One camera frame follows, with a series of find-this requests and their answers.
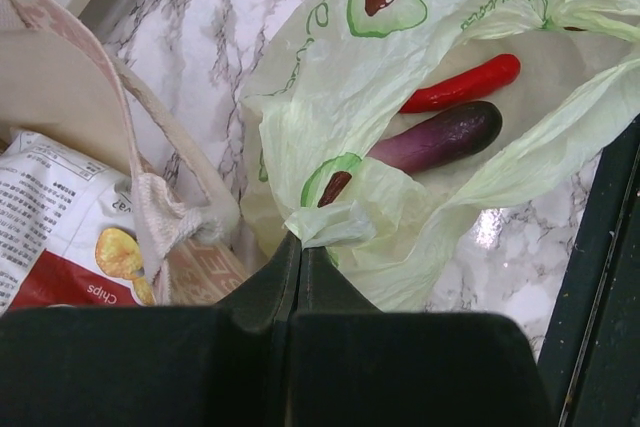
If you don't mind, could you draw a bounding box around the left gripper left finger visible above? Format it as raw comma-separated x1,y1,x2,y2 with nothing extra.
1,235,301,426

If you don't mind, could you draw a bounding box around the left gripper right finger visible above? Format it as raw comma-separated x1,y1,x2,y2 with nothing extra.
285,248,554,426

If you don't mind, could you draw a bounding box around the green plastic grocery bag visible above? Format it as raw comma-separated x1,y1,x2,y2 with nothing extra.
240,0,639,310

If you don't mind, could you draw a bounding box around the red chili pepper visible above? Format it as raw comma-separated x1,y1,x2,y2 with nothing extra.
399,54,521,114

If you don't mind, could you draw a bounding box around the white chips packet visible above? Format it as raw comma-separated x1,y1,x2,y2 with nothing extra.
1,130,155,312

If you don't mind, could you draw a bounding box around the purple eggplant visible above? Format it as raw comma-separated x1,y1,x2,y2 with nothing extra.
368,101,503,174

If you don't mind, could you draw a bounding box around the brown paper bag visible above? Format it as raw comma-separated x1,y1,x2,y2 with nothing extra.
1,0,247,305

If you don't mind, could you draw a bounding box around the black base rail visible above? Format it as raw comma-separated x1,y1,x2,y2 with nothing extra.
538,121,639,426

